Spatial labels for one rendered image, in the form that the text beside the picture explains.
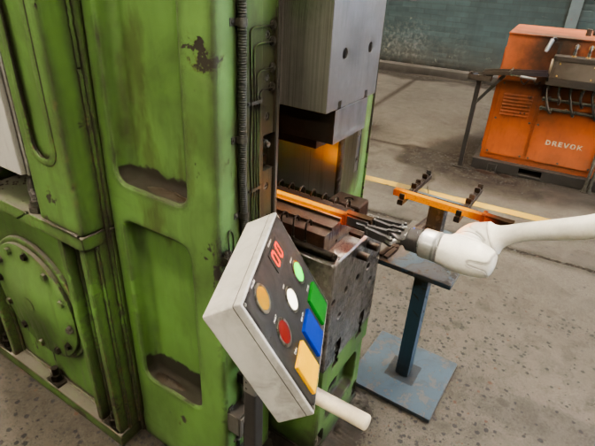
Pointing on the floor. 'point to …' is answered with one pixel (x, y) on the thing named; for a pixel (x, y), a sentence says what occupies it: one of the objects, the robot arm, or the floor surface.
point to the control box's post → (252, 416)
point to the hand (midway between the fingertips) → (359, 221)
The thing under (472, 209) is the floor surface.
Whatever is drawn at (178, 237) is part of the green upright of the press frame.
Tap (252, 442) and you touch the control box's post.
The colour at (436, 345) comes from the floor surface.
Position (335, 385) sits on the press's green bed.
